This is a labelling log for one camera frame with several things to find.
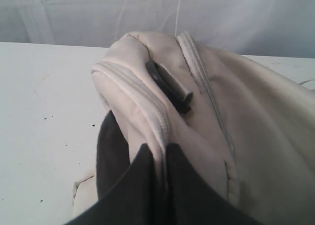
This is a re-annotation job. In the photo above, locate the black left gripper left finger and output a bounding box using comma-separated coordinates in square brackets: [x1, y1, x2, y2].
[68, 145, 167, 225]

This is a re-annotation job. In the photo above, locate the white backdrop curtain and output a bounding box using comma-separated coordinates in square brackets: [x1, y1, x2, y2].
[0, 0, 315, 58]

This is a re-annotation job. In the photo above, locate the cream fabric duffel bag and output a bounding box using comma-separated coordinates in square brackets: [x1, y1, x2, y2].
[72, 32, 315, 225]

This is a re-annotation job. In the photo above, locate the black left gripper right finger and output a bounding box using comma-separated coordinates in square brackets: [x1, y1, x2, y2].
[166, 143, 261, 225]

